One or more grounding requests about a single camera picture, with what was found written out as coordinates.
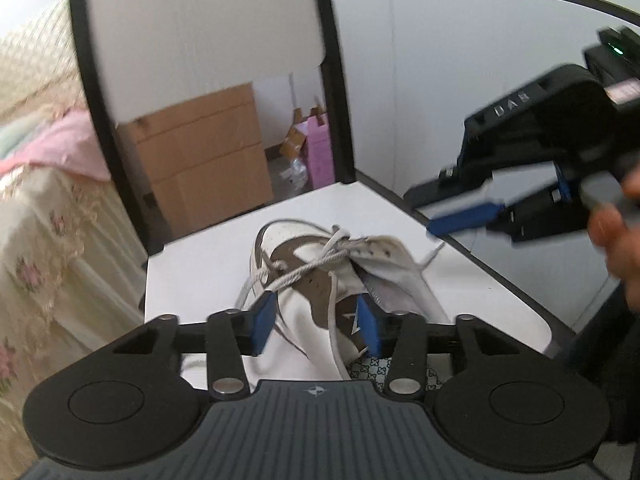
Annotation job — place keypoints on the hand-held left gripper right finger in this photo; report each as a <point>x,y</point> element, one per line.
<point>370,326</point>

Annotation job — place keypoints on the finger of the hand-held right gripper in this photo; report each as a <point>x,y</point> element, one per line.
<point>540,215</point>
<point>465,217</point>

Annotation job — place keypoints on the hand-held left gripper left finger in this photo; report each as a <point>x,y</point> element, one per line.
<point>262,322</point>

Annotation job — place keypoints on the white and brown sneaker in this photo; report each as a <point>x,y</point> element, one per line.
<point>300,320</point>

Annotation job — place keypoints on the white shoelace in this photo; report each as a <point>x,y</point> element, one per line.
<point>305,270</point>

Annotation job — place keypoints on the bed with floral lace cover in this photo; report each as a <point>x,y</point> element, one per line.
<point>60,260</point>

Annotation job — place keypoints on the person's right hand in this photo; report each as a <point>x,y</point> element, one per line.
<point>622,255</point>

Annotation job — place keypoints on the white wardrobe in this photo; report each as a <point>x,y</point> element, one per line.
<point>425,85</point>

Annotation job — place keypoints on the clear plastic bag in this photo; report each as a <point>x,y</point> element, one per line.
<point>296,174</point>

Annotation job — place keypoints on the pink carton box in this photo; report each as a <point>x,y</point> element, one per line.
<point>321,155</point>

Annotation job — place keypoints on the wooden drawer cabinet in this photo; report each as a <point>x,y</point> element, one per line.
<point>200,160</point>

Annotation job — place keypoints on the brown cardboard box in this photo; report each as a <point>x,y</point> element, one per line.
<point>292,142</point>

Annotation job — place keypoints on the pink cloth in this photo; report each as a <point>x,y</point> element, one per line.
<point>70,150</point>

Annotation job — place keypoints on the pastel quilt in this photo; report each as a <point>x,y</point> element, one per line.
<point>12,140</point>

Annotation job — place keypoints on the quilted beige headboard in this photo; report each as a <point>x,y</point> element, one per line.
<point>35,60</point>

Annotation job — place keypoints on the white chair with black frame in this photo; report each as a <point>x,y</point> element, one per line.
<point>200,280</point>

